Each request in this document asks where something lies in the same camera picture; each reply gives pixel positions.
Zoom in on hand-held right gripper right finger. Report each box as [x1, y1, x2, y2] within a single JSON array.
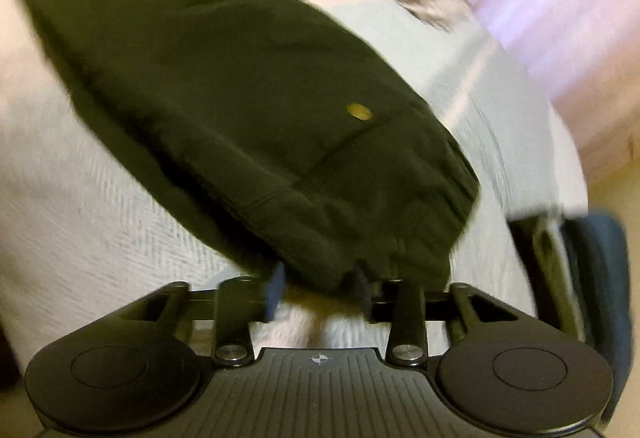
[[350, 266, 521, 367]]

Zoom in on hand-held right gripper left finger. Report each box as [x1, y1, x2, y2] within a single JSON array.
[[117, 264, 288, 367]]

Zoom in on dark green pants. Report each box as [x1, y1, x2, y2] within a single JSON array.
[[2, 0, 481, 299]]

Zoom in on bed with pink striped bedspread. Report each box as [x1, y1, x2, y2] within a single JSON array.
[[0, 0, 591, 369]]

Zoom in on dark blue folded garment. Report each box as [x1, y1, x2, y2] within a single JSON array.
[[562, 213, 632, 419]]

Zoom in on pink sheer curtain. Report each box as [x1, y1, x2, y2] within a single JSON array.
[[450, 0, 640, 169]]

